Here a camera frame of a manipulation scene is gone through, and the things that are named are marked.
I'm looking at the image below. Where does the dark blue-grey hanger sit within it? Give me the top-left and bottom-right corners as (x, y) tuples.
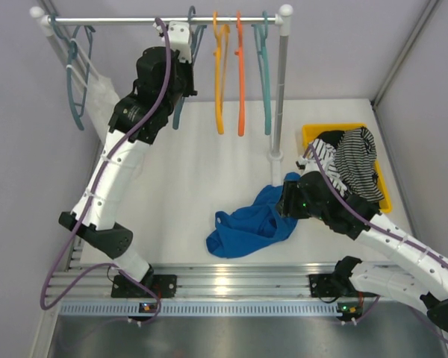
(172, 5), (207, 131)

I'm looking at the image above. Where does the blue tank top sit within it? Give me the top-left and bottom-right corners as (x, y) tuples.
(205, 185), (297, 259)

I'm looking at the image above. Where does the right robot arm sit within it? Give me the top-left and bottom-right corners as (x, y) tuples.
(276, 171), (448, 333)

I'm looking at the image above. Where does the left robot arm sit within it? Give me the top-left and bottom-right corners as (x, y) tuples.
(59, 46), (196, 296)

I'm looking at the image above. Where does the yellow hanger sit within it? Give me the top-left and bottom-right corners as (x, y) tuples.
(212, 11), (230, 135)

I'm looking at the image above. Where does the orange hanger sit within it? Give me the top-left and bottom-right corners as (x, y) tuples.
(234, 10), (246, 136)

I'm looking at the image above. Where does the white garment on hanger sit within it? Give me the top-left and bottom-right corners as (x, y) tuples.
(65, 37), (146, 180)

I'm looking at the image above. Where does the teal hanger right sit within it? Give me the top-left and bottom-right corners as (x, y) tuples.
(252, 10), (272, 136)

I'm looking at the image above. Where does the teal hanger with garment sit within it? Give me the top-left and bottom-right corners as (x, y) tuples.
(49, 13), (96, 131)

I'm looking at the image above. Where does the black garment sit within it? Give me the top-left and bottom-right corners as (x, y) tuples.
(317, 131), (345, 149)

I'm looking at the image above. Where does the yellow plastic bin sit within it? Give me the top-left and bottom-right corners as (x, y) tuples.
(302, 122), (393, 213)

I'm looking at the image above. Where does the corner metal profile left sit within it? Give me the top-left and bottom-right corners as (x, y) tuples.
(29, 0), (113, 358)

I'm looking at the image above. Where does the corner metal profile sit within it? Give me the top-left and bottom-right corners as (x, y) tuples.
(370, 0), (442, 110)
(29, 0), (113, 358)

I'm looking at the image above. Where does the silver clothes rack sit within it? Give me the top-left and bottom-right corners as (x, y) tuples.
(28, 4), (294, 187)

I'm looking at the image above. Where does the corner metal profile right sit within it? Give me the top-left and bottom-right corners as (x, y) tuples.
(370, 0), (442, 110)

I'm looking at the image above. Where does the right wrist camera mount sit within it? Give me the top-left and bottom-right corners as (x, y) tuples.
(296, 155), (314, 172)

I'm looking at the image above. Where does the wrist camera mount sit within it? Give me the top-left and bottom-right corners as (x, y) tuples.
(296, 155), (314, 172)
(153, 18), (193, 65)

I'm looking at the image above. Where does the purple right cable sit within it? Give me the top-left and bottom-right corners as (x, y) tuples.
(306, 142), (448, 358)

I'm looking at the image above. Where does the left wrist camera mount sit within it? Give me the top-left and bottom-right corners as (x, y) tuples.
(153, 18), (193, 65)

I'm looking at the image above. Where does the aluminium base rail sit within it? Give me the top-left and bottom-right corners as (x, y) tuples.
(44, 238), (448, 318)

